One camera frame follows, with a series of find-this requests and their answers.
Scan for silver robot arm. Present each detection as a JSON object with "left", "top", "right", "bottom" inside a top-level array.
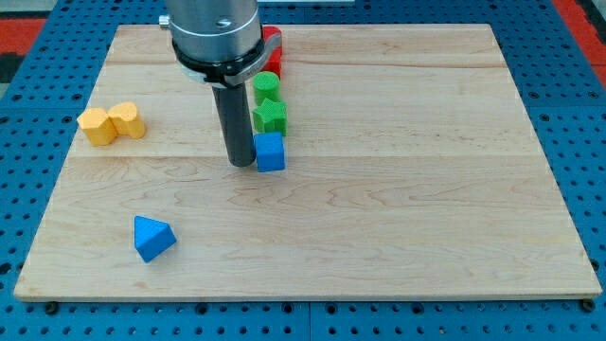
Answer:
[{"left": 161, "top": 0, "right": 282, "bottom": 88}]

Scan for blue cube block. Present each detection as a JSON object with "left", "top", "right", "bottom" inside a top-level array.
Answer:
[{"left": 254, "top": 132, "right": 286, "bottom": 172}]

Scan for blue triangle block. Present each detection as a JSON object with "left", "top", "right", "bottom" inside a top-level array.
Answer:
[{"left": 134, "top": 216, "right": 177, "bottom": 263}]

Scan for green star block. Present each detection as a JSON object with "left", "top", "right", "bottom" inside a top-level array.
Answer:
[{"left": 253, "top": 99, "right": 288, "bottom": 136}]

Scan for green cylinder block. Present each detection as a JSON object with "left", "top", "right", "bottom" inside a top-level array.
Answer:
[{"left": 252, "top": 71, "right": 281, "bottom": 105}]

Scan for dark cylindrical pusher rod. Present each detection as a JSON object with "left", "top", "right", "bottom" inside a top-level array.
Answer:
[{"left": 212, "top": 83, "right": 256, "bottom": 168}]

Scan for wooden board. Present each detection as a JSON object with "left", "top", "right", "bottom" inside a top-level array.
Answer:
[{"left": 14, "top": 24, "right": 602, "bottom": 302}]

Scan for red block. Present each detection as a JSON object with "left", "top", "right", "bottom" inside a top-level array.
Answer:
[{"left": 262, "top": 26, "right": 282, "bottom": 78}]

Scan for yellow heart block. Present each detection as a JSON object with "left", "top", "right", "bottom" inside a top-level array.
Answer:
[{"left": 108, "top": 101, "right": 146, "bottom": 138}]

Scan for yellow hexagon block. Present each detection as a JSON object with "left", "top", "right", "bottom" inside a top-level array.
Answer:
[{"left": 77, "top": 108, "right": 117, "bottom": 146}]

